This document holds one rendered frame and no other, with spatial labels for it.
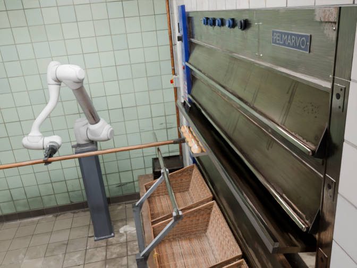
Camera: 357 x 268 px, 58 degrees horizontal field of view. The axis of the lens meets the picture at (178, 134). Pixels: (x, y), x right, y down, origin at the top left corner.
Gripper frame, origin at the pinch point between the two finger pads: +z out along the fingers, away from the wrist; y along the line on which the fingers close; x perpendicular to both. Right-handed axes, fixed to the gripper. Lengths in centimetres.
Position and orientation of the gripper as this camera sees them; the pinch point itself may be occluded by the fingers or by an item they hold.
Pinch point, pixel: (46, 160)
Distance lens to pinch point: 250.8
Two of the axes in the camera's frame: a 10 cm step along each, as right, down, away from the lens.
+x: -9.8, 1.4, -1.3
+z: 1.8, 3.5, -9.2
